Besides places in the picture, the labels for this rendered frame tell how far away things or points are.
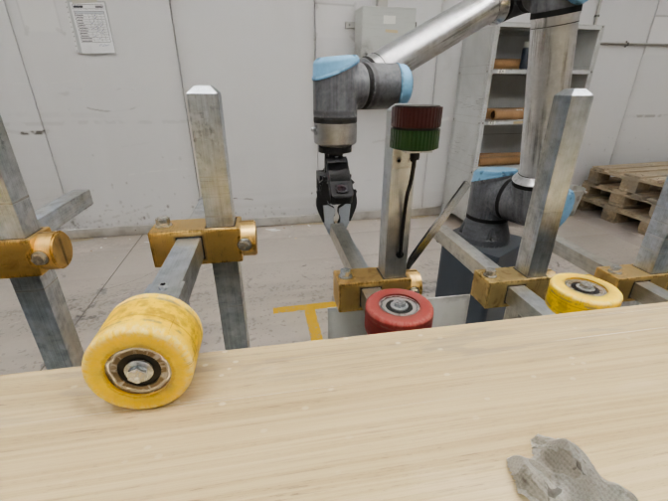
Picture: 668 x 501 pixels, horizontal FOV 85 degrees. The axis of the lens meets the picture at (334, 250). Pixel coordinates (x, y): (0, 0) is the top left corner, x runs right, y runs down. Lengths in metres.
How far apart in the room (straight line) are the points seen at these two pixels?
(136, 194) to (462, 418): 3.21
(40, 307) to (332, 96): 0.58
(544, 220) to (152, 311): 0.56
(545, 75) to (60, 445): 1.21
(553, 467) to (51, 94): 3.40
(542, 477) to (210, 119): 0.45
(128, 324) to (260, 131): 2.89
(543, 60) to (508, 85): 2.58
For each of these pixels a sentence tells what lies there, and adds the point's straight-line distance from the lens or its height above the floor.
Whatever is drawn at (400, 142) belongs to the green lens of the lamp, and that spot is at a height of 1.08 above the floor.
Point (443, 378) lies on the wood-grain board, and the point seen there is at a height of 0.90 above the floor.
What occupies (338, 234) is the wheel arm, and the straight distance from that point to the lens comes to 0.76.
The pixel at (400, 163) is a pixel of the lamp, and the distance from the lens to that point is 0.51.
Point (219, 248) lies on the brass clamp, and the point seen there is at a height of 0.94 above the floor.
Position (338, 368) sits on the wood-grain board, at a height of 0.90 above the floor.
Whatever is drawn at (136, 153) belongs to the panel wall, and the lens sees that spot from 3.31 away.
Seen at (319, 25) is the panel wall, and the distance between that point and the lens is 3.20.
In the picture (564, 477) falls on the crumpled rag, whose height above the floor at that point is 0.91.
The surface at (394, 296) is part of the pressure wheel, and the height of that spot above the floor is 0.90.
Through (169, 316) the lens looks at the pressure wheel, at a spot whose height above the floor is 0.97.
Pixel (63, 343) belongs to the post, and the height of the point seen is 0.81.
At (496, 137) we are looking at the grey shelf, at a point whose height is 0.71.
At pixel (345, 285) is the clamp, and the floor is 0.87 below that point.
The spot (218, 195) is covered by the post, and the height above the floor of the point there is 1.01.
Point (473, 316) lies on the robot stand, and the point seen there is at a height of 0.32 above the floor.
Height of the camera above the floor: 1.14
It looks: 24 degrees down
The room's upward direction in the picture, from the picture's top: straight up
